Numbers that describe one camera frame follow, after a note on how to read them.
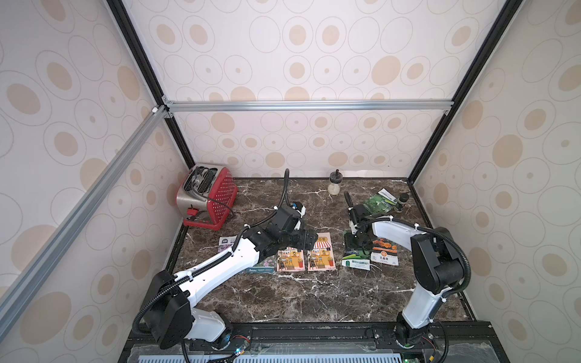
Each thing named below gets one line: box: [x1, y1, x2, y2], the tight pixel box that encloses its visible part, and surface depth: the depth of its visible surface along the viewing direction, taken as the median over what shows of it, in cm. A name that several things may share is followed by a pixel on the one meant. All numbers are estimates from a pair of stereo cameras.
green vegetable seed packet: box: [364, 187, 398, 215], surface depth 112 cm
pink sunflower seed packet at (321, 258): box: [307, 232, 336, 272], surface depth 94 cm
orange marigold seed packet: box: [370, 237, 399, 267], surface depth 94 cm
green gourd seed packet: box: [341, 250, 371, 271], surface depth 92 cm
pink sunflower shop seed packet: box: [276, 246, 305, 272], surface depth 92 cm
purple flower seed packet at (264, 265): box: [239, 255, 276, 274], surface depth 89 cm
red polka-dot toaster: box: [176, 163, 239, 231], surface depth 96 cm
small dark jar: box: [396, 192, 410, 212], surface depth 105 cm
